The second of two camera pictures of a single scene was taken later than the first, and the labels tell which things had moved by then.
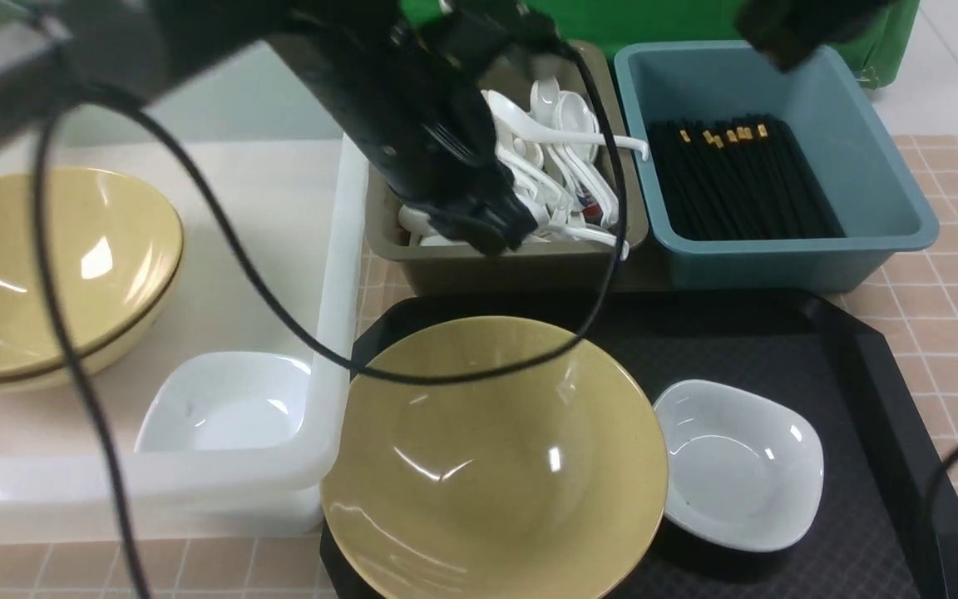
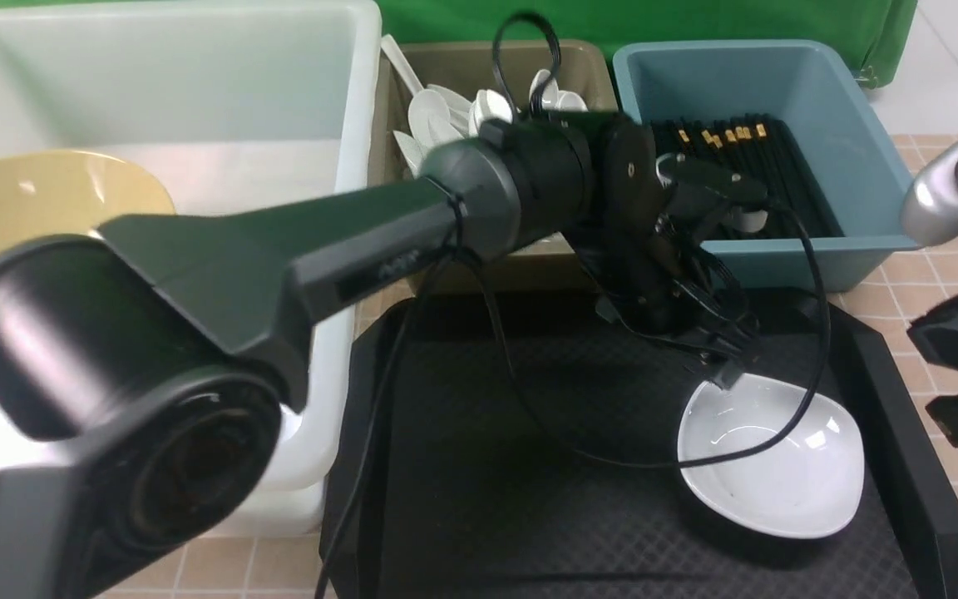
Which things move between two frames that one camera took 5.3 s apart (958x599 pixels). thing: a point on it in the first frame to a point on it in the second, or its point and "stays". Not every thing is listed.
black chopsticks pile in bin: [738, 177] stays
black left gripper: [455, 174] to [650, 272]
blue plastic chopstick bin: [876, 200] stays
